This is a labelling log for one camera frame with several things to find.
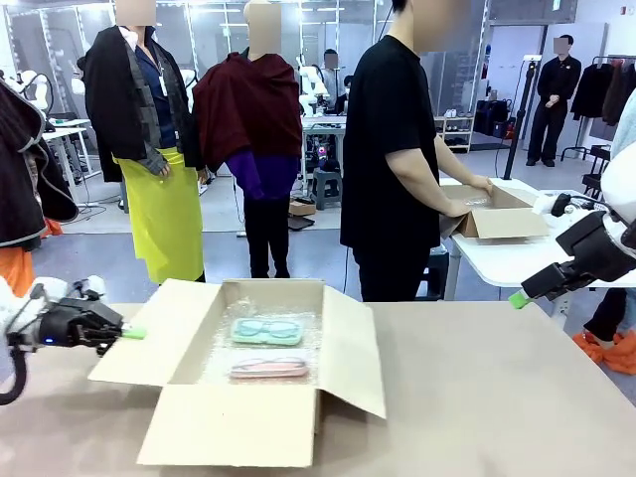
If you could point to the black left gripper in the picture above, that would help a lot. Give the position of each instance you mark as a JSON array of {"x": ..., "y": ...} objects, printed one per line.
[{"x": 67, "y": 325}]

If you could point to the white shoe shelf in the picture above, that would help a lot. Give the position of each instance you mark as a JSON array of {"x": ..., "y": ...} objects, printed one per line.
[{"x": 454, "y": 129}]

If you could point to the black tripod stand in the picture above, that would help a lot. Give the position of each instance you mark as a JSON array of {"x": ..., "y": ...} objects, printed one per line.
[{"x": 519, "y": 119}]

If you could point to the person's right forearm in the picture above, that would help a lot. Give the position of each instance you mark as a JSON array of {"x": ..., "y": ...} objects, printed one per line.
[{"x": 417, "y": 184}]

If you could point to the large cardboard box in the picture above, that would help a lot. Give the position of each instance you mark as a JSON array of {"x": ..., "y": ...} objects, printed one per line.
[{"x": 233, "y": 427}]

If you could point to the clothes rack with garments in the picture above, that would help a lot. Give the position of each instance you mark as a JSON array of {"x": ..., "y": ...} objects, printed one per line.
[{"x": 603, "y": 89}]

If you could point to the person in black T-shirt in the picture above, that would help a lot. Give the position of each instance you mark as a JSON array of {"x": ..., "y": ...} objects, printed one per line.
[{"x": 387, "y": 149}]

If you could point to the standing person all black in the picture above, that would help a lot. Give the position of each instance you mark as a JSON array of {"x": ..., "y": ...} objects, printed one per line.
[{"x": 554, "y": 99}]

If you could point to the mint green glasses case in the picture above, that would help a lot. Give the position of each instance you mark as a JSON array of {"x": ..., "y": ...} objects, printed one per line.
[{"x": 290, "y": 341}]

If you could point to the black plastic stool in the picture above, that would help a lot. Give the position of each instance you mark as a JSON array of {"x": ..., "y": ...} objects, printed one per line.
[{"x": 437, "y": 273}]

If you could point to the black trousered legs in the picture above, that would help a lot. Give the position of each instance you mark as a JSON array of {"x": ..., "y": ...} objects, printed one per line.
[{"x": 608, "y": 313}]

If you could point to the mannequin with yellow apron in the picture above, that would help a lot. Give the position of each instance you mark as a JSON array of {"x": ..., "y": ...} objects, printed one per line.
[{"x": 149, "y": 149}]

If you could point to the tiny cardboard box on floor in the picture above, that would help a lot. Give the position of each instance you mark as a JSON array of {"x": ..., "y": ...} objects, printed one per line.
[{"x": 302, "y": 207}]

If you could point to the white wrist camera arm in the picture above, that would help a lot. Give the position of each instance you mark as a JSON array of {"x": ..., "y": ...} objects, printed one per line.
[
  {"x": 566, "y": 205},
  {"x": 64, "y": 287}
]

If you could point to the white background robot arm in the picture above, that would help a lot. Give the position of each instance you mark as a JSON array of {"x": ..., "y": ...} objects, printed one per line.
[
  {"x": 37, "y": 92},
  {"x": 313, "y": 84}
]

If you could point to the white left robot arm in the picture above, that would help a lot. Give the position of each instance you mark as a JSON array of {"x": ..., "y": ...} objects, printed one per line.
[{"x": 20, "y": 308}]

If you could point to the mannequin with maroon shawl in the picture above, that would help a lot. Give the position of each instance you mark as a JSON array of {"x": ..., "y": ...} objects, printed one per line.
[{"x": 253, "y": 124}]

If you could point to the pink-framed glasses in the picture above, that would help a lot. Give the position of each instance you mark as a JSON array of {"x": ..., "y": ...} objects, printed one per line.
[{"x": 268, "y": 364}]

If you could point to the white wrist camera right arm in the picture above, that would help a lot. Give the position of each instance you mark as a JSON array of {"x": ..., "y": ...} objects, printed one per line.
[{"x": 566, "y": 205}]

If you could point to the background person grey top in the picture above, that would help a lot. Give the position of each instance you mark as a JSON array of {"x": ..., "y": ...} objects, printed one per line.
[{"x": 330, "y": 67}]

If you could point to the white background work table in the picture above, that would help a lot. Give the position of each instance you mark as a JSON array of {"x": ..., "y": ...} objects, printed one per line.
[{"x": 67, "y": 130}]

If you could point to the black flat floor object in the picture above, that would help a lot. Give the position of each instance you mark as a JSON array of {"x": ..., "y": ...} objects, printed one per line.
[{"x": 300, "y": 223}]

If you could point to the clear bubble wrap sheet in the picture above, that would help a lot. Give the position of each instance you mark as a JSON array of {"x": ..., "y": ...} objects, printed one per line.
[{"x": 218, "y": 358}]

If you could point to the person's left forearm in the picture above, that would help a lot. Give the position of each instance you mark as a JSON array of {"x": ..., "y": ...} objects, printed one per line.
[{"x": 454, "y": 166}]

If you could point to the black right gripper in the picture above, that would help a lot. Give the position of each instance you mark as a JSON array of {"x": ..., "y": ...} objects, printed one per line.
[{"x": 601, "y": 248}]

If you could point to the person's right hand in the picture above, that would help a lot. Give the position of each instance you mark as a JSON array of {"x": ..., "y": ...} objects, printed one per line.
[{"x": 456, "y": 207}]

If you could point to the person's left hand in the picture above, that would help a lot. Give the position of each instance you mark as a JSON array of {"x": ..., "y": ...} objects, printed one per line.
[{"x": 482, "y": 188}]

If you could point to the dark-framed glasses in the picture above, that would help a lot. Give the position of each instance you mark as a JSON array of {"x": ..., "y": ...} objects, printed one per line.
[{"x": 266, "y": 328}]

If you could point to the small cardboard box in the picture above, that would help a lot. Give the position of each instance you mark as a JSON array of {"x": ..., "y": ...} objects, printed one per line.
[{"x": 512, "y": 223}]

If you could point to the orange cloth pile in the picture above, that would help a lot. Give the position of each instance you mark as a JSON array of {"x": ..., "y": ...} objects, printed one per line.
[{"x": 611, "y": 353}]

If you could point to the grey plastic stool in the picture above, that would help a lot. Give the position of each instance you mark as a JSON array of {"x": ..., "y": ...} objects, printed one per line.
[{"x": 325, "y": 189}]

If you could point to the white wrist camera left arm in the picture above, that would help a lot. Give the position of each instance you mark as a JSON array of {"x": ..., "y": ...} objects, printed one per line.
[{"x": 64, "y": 287}]

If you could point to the pink glasses case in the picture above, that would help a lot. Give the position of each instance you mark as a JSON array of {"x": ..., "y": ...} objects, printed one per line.
[{"x": 268, "y": 373}]

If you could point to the white side table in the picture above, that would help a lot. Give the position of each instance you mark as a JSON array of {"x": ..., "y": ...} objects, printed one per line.
[{"x": 502, "y": 258}]

